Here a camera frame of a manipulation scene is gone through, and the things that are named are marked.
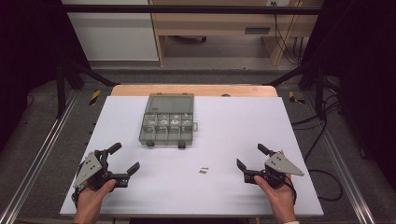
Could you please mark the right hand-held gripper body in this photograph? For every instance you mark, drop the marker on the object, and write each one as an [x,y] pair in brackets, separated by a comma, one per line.
[280,166]

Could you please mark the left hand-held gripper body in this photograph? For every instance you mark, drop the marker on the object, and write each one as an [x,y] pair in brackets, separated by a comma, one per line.
[93,172]

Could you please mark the grey clear plastic organizer box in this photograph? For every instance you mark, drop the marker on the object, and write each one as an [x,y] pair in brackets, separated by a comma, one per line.
[169,104]

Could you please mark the person's left hand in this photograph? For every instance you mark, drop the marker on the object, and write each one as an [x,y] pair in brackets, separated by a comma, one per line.
[90,202]

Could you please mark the person's right hand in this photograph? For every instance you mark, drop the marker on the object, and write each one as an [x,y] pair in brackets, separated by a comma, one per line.
[280,199]

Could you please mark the yellow clamp left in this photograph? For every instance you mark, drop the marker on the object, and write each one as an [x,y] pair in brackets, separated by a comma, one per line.
[95,97]

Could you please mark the yellow clamp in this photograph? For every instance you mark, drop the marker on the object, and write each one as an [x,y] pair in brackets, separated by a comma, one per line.
[95,97]
[292,97]

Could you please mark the yellow clamp right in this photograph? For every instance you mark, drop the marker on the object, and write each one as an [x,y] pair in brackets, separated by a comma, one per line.
[292,97]

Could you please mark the white cabinet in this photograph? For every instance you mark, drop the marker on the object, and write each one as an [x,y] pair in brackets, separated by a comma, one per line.
[115,34]

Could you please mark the light wooden desk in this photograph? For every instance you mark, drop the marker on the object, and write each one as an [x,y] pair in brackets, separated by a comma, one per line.
[230,28]

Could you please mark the dark curtain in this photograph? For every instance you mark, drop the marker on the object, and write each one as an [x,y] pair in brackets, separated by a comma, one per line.
[367,62]
[28,46]

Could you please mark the aluminium floor rail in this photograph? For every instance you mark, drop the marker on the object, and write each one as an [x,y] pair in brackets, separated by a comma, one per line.
[348,177]
[34,161]

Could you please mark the black metal frame strut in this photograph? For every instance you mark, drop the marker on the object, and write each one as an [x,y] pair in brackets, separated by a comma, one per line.
[289,74]
[93,76]

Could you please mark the black horizontal frame bar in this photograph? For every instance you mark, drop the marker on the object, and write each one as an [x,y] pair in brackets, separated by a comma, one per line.
[190,9]

